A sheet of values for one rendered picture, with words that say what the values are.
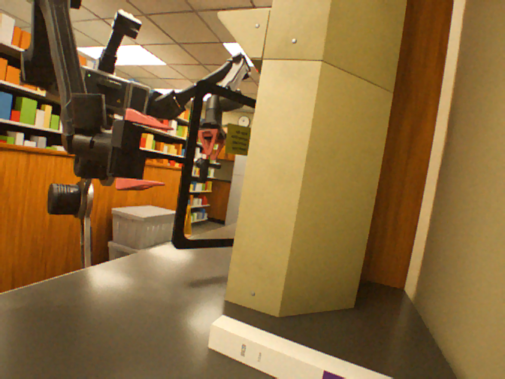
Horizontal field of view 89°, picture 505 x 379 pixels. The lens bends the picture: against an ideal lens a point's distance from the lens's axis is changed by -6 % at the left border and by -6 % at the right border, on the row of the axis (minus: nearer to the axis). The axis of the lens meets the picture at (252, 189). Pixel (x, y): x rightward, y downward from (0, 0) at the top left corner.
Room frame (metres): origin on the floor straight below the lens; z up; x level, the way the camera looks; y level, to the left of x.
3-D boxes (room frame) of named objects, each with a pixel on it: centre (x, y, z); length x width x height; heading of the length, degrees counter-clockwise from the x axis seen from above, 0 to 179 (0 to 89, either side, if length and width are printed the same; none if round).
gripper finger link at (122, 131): (0.48, 0.20, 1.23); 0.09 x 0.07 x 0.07; 72
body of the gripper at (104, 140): (0.50, 0.27, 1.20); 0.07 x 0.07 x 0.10; 72
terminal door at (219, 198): (0.72, 0.05, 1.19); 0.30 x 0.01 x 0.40; 130
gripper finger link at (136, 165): (0.48, 0.20, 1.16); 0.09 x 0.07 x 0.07; 72
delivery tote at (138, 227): (2.77, 1.03, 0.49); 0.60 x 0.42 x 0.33; 162
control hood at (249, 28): (0.69, 0.02, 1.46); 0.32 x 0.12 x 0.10; 162
